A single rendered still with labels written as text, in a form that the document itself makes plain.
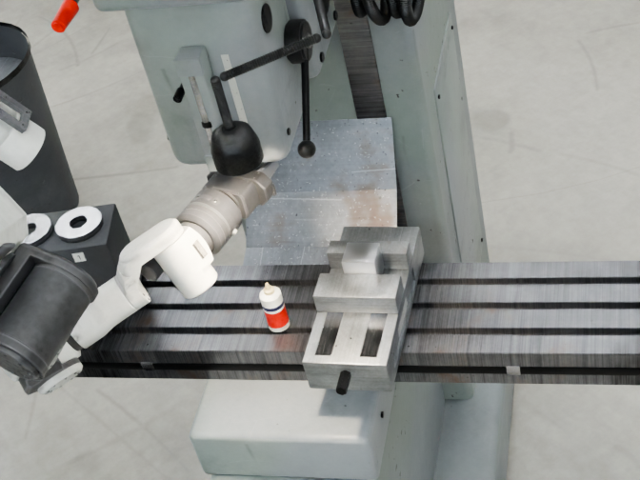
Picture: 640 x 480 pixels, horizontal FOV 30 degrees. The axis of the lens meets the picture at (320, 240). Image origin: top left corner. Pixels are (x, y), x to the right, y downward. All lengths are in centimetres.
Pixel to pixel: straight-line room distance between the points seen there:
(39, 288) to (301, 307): 77
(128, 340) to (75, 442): 117
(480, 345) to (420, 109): 52
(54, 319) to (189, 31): 48
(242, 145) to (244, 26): 19
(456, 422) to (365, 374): 90
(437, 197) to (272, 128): 72
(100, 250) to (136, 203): 191
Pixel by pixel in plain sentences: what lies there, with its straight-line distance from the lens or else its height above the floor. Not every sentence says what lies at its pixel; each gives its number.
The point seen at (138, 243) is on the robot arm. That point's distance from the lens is 190.
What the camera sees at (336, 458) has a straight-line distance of 217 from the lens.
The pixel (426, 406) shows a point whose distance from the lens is 272.
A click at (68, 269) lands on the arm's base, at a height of 145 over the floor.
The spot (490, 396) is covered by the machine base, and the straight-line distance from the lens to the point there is 296.
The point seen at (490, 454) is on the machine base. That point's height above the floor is 20.
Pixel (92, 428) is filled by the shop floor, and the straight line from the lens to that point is 346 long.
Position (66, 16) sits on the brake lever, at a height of 171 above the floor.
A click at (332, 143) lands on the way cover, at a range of 242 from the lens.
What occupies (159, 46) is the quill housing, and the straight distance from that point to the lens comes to 182.
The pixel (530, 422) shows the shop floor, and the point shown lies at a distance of 316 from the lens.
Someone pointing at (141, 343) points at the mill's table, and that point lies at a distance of 229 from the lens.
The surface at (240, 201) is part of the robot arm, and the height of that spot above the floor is 125.
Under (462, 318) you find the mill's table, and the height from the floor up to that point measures 90.
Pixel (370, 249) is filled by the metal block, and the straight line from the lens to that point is 213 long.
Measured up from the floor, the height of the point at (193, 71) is 153.
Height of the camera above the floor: 245
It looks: 40 degrees down
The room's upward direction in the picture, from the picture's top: 15 degrees counter-clockwise
